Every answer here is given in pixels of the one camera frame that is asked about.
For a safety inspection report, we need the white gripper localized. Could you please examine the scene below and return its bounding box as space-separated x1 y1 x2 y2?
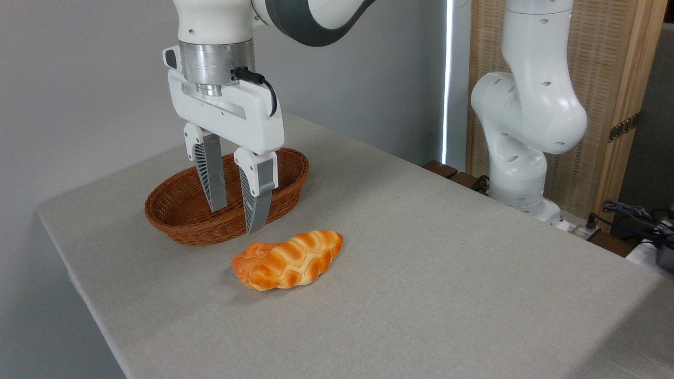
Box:
167 68 285 235

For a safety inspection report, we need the long braided bread loaf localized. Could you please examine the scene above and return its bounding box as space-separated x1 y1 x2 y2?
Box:
246 230 344 291

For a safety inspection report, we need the brown wicker oval basket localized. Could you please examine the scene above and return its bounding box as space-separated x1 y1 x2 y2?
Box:
144 147 311 247

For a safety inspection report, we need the round orange bread bun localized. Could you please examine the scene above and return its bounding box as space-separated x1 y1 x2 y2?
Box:
231 242 278 282

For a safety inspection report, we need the brown wooden slat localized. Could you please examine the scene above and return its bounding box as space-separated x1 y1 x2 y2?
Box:
449 171 489 196
422 160 459 180

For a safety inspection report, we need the grey tablecloth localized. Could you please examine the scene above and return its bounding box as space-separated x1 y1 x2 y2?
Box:
36 112 674 379

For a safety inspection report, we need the wooden rattan folding screen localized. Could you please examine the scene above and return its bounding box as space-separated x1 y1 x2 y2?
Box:
466 0 669 233

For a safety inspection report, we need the dark metal screen hinge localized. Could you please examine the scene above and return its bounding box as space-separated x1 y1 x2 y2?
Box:
608 111 642 144

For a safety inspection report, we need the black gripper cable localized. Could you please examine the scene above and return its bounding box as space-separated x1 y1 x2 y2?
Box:
232 66 278 118

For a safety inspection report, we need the black cable bundle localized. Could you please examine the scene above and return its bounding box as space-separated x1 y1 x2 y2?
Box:
587 200 674 249

